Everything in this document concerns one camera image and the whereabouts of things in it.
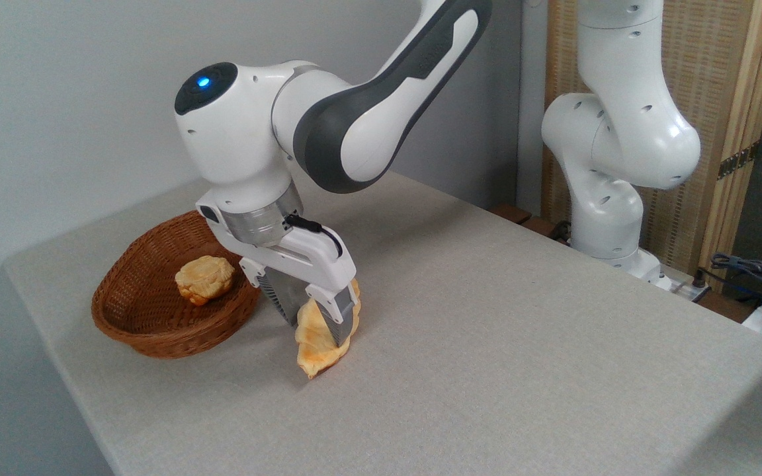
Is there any round golden bread roll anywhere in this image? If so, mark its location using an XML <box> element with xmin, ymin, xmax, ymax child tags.
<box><xmin>175</xmin><ymin>255</ymin><xmax>236</xmax><ymax>306</ymax></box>

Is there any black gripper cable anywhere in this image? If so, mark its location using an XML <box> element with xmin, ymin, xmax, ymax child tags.
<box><xmin>284</xmin><ymin>213</ymin><xmax>344</xmax><ymax>259</ymax></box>

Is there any blue black cable bundle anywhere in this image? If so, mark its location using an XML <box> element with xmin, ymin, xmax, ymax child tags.
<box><xmin>708</xmin><ymin>253</ymin><xmax>762</xmax><ymax>313</ymax></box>

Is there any metal screen hinge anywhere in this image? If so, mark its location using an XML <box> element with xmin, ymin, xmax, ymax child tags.
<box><xmin>717</xmin><ymin>141</ymin><xmax>761</xmax><ymax>180</ymax></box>

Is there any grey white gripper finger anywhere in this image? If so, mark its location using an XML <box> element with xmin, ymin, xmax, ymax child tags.
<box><xmin>239</xmin><ymin>256</ymin><xmax>307</xmax><ymax>329</ymax></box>
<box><xmin>306</xmin><ymin>280</ymin><xmax>362</xmax><ymax>349</ymax></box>

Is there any golden croissant bread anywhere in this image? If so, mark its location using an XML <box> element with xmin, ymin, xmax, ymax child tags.
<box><xmin>294</xmin><ymin>278</ymin><xmax>362</xmax><ymax>380</ymax></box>

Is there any brown wicker basket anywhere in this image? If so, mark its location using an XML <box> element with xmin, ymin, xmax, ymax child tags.
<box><xmin>91</xmin><ymin>210</ymin><xmax>263</xmax><ymax>360</ymax></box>

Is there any wooden rattan folding screen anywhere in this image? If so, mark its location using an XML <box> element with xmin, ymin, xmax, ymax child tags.
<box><xmin>541</xmin><ymin>0</ymin><xmax>762</xmax><ymax>292</ymax></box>

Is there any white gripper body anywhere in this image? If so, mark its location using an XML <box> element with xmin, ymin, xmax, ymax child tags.
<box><xmin>196</xmin><ymin>196</ymin><xmax>359</xmax><ymax>293</ymax></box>

